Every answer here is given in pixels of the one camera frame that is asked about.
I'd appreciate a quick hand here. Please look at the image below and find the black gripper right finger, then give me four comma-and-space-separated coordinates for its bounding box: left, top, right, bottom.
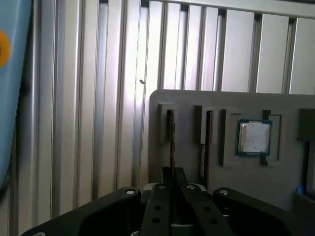
174, 167, 315, 236

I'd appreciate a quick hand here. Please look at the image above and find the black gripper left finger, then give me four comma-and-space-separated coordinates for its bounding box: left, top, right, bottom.
18, 167, 174, 236

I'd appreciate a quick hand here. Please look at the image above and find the blue RAM stick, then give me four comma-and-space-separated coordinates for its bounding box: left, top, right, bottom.
167, 110, 178, 223
200, 110, 214, 190

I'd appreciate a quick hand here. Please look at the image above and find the silver CPU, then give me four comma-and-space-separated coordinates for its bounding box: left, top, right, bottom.
235, 118, 273, 157

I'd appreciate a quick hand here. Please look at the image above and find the grey parts rack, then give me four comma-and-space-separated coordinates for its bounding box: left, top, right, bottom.
149, 88, 315, 217

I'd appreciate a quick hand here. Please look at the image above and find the pale blue teach pendant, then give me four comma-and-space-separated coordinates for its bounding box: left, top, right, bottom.
0, 0, 34, 195

